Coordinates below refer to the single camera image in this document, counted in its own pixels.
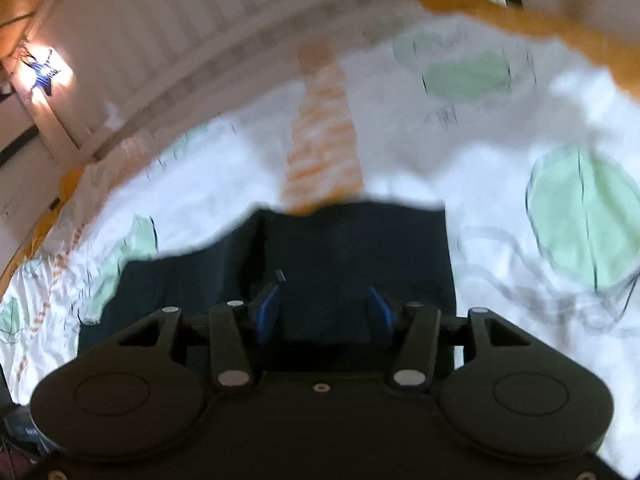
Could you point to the black hoodie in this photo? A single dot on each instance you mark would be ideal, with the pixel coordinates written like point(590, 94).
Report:
point(340, 260)

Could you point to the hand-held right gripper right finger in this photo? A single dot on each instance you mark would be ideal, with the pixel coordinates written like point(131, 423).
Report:
point(381, 311)

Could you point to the white wooden bed frame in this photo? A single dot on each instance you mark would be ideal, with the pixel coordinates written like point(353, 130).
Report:
point(165, 40)

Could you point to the orange mattress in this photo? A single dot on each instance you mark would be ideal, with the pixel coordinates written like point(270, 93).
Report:
point(550, 25)

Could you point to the leaf printed white bed sheet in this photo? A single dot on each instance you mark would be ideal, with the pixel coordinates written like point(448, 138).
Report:
point(500, 170)

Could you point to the blue star decoration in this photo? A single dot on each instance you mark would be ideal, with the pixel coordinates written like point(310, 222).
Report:
point(44, 72)

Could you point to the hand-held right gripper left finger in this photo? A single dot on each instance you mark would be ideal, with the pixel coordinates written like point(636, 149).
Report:
point(269, 310)

